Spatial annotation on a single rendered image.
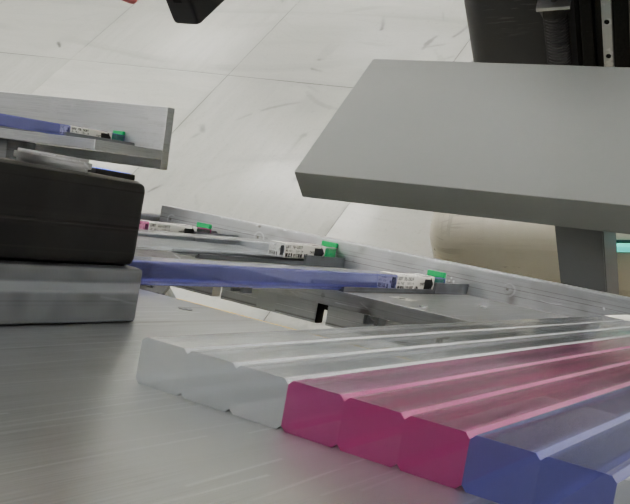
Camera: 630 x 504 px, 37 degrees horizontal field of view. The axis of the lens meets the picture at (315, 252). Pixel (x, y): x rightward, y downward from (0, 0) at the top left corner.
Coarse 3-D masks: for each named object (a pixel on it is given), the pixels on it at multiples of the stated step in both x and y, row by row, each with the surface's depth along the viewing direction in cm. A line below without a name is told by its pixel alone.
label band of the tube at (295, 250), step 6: (288, 246) 72; (294, 246) 72; (300, 246) 73; (306, 246) 74; (312, 246) 75; (318, 246) 75; (324, 246) 76; (288, 252) 72; (294, 252) 72; (300, 252) 73; (306, 252) 74; (312, 252) 75; (318, 252) 75; (324, 252) 76; (294, 258) 73; (300, 258) 73
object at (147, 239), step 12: (144, 240) 58; (156, 240) 59; (168, 240) 60; (180, 240) 61; (192, 240) 62; (204, 240) 63; (216, 240) 64; (228, 240) 65; (240, 240) 66; (252, 240) 68; (264, 240) 70; (192, 252) 62; (204, 252) 63; (216, 252) 64; (228, 252) 65; (240, 252) 66; (252, 252) 68; (264, 252) 69; (276, 252) 70; (336, 252) 78
